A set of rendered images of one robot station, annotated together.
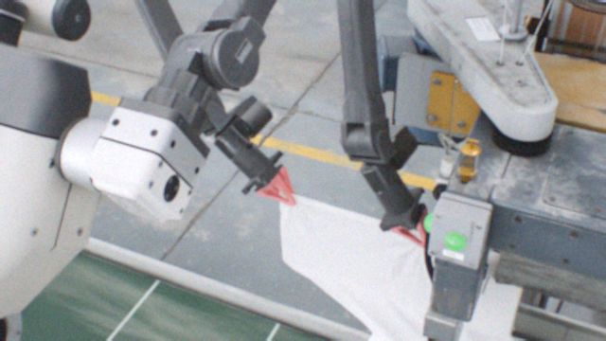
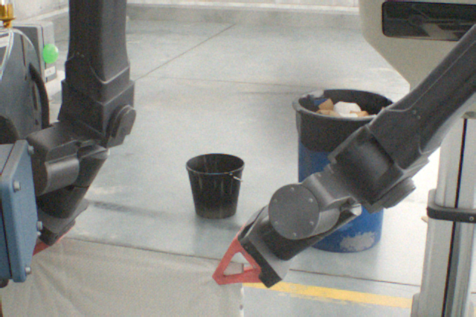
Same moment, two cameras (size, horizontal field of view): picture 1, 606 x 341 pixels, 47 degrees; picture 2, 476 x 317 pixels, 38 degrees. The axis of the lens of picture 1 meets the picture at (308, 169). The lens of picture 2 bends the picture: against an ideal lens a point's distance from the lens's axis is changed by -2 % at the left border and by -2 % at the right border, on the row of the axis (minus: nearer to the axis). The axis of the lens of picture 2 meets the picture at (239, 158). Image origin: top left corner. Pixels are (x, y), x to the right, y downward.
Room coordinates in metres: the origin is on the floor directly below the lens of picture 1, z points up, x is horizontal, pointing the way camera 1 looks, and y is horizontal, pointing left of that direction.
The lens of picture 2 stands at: (1.82, -0.06, 1.50)
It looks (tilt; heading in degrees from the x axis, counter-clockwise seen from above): 20 degrees down; 171
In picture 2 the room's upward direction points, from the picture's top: straight up
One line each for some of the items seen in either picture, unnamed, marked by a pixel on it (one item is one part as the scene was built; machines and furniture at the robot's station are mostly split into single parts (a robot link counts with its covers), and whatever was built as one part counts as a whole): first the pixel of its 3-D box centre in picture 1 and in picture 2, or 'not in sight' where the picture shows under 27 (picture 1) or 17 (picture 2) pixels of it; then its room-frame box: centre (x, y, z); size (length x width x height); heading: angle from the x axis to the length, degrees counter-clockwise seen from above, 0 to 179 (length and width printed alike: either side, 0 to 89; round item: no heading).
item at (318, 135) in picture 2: not in sight; (343, 170); (-1.08, 0.88, 0.32); 0.51 x 0.48 x 0.65; 154
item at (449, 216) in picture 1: (459, 230); (27, 52); (0.73, -0.22, 1.29); 0.08 x 0.05 x 0.09; 64
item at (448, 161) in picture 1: (446, 193); not in sight; (0.98, -0.26, 1.14); 0.05 x 0.04 x 0.16; 154
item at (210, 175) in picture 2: not in sight; (215, 187); (-1.44, 0.34, 0.13); 0.30 x 0.30 x 0.26
